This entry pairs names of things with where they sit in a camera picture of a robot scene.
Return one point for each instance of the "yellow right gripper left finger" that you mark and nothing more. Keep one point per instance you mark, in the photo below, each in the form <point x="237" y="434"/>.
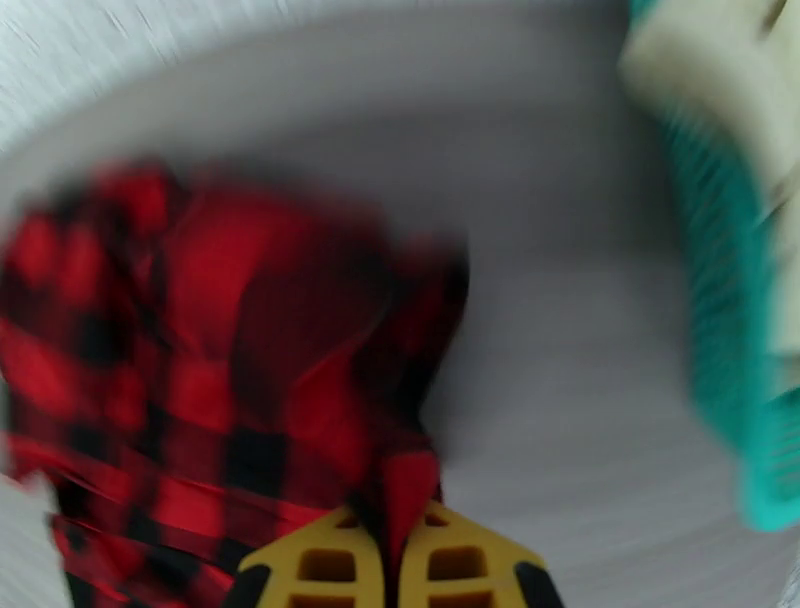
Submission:
<point x="294" y="550"/>

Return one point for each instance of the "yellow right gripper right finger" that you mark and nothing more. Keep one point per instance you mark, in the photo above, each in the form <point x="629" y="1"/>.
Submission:
<point x="494" y="556"/>

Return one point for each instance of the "red black plaid garment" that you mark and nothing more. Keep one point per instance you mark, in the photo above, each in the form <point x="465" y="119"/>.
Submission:
<point x="206" y="350"/>

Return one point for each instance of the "cream fabric garment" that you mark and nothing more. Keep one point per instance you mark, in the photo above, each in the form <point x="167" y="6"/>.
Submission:
<point x="706" y="69"/>

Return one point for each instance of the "teal plastic mesh basket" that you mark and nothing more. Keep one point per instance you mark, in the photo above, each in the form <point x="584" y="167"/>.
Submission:
<point x="719" y="300"/>

